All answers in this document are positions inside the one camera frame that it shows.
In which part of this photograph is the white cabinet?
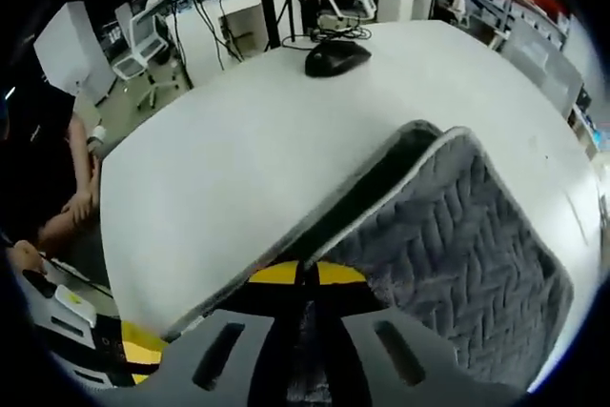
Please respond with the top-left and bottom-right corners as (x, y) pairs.
(32, 1), (116, 106)

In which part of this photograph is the person's left hand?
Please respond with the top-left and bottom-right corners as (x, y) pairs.
(9, 240), (50, 279)

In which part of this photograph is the black device cable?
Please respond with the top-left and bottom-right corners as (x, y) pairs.
(280, 24), (374, 53)

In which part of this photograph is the shelf with white bins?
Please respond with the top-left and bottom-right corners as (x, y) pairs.
(457, 0), (573, 46)

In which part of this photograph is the black rounded device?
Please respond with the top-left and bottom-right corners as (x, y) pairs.
(304, 39), (374, 78)

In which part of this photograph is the grey textured towel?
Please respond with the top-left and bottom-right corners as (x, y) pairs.
(161, 118), (576, 407)

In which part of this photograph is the grey mesh chair back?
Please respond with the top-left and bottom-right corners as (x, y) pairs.
(499, 20), (585, 115)

